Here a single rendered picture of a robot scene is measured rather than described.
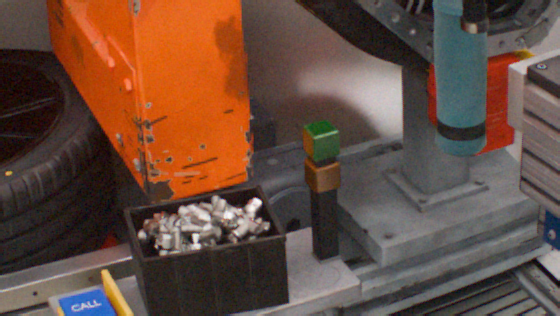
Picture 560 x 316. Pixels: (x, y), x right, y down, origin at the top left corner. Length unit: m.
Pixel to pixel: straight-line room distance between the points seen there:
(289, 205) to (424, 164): 0.34
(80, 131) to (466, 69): 0.66
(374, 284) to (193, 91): 0.66
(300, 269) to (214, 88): 0.28
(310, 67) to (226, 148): 1.59
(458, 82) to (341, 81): 1.41
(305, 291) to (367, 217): 0.59
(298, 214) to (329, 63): 1.34
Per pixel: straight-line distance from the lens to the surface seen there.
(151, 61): 1.67
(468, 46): 1.85
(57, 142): 2.03
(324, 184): 1.68
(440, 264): 2.24
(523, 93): 1.57
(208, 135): 1.75
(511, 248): 2.33
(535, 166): 1.59
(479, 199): 2.32
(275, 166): 2.08
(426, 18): 2.08
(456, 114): 1.91
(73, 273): 1.89
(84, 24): 2.02
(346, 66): 3.35
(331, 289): 1.70
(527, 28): 2.08
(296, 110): 3.13
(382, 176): 2.39
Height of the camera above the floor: 1.45
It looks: 29 degrees down
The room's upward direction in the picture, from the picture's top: 4 degrees counter-clockwise
